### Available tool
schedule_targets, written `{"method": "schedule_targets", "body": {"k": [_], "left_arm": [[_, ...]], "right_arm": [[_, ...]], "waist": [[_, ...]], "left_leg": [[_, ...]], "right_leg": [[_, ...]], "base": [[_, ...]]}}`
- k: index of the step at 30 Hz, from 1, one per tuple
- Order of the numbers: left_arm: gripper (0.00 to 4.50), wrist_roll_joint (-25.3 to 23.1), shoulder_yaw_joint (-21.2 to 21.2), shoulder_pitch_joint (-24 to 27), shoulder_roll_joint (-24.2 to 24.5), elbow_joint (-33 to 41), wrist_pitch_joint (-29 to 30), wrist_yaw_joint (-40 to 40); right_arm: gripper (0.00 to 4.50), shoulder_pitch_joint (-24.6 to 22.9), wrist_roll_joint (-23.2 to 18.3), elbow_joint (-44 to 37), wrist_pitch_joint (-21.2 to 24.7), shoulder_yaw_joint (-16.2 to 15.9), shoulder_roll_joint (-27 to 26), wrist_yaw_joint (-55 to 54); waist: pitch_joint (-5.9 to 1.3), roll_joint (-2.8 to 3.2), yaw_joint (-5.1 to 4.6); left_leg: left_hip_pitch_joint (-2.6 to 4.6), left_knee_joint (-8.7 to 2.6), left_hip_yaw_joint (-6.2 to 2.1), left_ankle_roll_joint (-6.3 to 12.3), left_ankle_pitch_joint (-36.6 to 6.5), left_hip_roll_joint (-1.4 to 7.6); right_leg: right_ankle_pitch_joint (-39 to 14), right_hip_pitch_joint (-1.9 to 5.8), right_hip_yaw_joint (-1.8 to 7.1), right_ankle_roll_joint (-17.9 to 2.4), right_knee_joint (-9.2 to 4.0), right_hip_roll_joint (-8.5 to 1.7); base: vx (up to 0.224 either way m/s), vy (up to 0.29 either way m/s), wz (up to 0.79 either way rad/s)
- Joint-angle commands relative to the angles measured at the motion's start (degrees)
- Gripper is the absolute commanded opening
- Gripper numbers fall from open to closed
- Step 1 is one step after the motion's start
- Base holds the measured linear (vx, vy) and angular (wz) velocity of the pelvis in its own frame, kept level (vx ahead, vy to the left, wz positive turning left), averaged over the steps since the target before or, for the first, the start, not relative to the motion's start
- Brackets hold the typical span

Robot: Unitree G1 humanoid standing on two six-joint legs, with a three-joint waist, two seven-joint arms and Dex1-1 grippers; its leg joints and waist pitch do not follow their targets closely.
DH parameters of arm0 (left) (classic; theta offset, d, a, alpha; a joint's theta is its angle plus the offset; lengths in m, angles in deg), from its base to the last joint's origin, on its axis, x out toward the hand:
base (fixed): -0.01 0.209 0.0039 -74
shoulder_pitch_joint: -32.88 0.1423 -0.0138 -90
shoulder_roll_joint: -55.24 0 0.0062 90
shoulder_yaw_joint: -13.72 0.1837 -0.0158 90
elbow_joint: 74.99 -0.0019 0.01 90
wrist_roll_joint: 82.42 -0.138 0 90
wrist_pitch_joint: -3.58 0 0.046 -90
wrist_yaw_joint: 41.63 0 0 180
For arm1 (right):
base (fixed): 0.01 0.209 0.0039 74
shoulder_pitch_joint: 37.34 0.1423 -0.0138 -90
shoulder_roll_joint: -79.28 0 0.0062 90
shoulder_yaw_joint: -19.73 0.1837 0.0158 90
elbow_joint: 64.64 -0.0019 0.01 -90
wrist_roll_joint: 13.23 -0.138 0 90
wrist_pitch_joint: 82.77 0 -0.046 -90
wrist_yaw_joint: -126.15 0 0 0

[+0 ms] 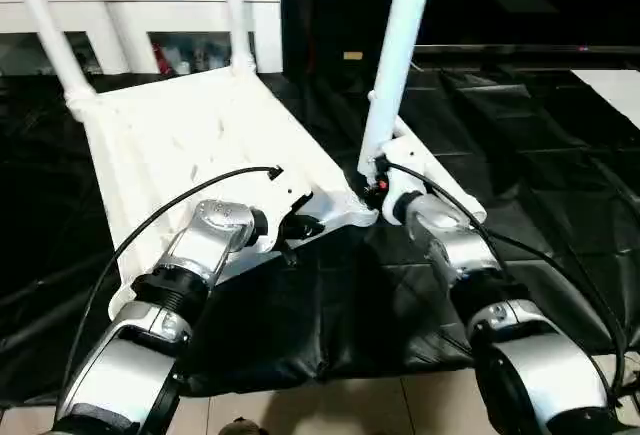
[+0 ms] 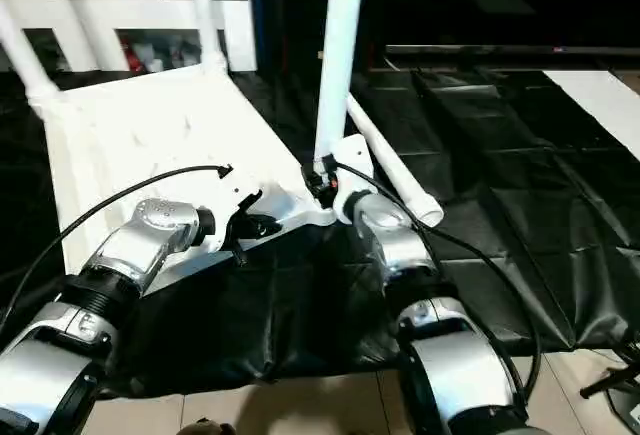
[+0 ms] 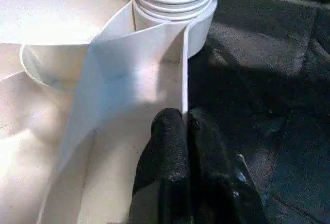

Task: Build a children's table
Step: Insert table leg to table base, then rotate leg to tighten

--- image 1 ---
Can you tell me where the white plastic table leg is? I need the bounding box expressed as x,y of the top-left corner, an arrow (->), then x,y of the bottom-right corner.
3,0 -> 97,107
354,0 -> 442,187
368,89 -> 490,227
218,0 -> 260,75

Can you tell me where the white plastic table top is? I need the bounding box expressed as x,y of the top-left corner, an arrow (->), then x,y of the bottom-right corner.
63,66 -> 382,327

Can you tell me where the black mat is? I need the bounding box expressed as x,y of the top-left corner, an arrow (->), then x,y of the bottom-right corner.
0,67 -> 640,399

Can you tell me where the long black bar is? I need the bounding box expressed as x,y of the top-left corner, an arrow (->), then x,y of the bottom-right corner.
413,42 -> 640,57

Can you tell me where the white cabinet with glass doors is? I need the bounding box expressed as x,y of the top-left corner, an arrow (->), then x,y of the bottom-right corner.
0,0 -> 283,77

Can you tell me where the flat white board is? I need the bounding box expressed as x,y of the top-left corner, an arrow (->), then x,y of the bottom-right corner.
568,67 -> 640,132

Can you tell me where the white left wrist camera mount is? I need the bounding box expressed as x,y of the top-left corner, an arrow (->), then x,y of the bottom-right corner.
256,168 -> 315,257

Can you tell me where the black left wrist camera cable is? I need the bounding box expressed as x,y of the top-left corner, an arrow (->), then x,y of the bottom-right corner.
56,164 -> 285,409

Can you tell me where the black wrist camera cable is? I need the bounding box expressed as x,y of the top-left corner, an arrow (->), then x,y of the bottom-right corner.
56,164 -> 285,409
378,158 -> 632,399

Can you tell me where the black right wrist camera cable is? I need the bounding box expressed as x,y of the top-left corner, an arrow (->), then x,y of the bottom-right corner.
378,158 -> 632,399

